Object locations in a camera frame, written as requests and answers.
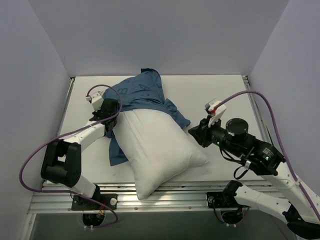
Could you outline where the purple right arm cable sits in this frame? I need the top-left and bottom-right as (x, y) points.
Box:
(214, 90), (320, 240)

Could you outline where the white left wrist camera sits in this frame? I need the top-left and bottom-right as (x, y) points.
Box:
(85, 91), (104, 112)

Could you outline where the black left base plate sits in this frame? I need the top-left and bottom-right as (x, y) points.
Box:
(71, 193), (118, 211)

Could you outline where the blue cartoon print pillowcase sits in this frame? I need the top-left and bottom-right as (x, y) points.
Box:
(102, 67), (191, 167)

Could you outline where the aluminium front frame rail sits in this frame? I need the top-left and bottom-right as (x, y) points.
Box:
(28, 181), (227, 214)

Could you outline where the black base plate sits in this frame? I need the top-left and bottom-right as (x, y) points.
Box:
(206, 191), (242, 209)
(71, 193), (118, 211)

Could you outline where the white pillow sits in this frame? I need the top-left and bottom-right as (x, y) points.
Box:
(113, 109), (209, 200)

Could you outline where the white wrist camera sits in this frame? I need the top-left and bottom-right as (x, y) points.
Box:
(85, 91), (104, 112)
(204, 98), (227, 128)

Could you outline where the aluminium table edge rail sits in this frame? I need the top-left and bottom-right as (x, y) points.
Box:
(56, 77), (75, 136)

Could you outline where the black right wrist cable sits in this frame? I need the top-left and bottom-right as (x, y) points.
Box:
(218, 147), (251, 180)

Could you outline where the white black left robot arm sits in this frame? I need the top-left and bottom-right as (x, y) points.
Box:
(40, 98), (121, 210)

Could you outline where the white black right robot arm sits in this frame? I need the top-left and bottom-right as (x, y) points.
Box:
(188, 118), (320, 240)

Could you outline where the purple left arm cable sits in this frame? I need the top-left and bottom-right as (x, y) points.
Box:
(19, 84), (124, 229)

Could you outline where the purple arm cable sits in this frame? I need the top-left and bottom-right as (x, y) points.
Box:
(214, 90), (320, 240)
(19, 84), (124, 229)

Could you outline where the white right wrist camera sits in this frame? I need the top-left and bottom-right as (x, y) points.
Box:
(204, 98), (227, 128)

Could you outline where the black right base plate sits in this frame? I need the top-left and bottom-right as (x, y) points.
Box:
(206, 191), (242, 209)

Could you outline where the aluminium right side rail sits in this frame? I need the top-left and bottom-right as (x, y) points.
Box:
(241, 74), (288, 188)

